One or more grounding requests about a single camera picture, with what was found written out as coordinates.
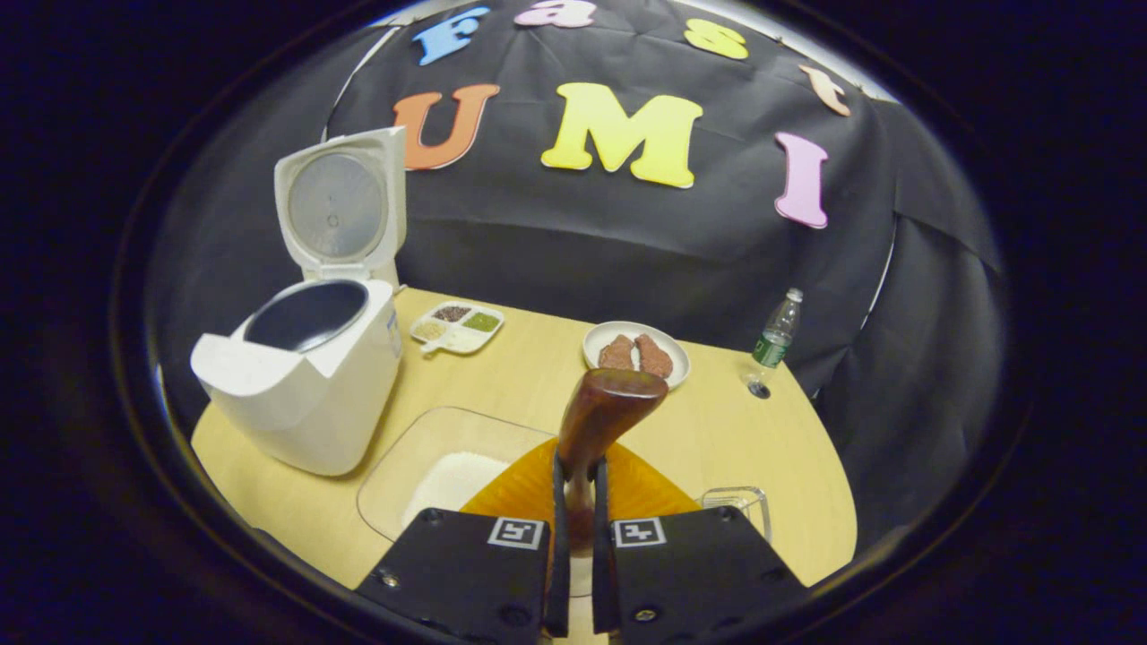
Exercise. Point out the white rice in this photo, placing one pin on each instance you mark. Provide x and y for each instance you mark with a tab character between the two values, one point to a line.
448	484

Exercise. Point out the brown meat piece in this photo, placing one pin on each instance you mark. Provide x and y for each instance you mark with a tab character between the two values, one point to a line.
616	354
654	358

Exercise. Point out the clear plastic water bottle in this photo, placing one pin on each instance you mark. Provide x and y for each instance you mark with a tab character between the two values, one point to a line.
775	340

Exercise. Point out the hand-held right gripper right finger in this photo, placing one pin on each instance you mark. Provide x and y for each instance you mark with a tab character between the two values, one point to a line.
601	582

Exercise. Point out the white rice cooker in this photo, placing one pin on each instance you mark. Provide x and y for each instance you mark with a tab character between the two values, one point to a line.
305	403

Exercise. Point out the clear glass tray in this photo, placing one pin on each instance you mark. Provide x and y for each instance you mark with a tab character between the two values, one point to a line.
403	439

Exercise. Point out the small dark round cap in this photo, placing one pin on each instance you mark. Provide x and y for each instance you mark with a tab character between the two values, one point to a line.
758	391

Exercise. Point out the white round plate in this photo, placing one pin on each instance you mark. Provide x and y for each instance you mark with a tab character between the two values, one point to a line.
681	358

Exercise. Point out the wooden spoon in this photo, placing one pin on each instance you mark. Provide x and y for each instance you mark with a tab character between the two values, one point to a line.
609	403

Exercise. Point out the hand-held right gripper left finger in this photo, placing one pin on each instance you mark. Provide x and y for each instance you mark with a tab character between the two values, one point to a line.
558	582

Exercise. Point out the clear chopstick holder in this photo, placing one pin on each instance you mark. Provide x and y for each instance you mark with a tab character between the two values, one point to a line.
751	503

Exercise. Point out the white divided grain dish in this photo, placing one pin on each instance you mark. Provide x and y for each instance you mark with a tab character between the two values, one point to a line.
457	339

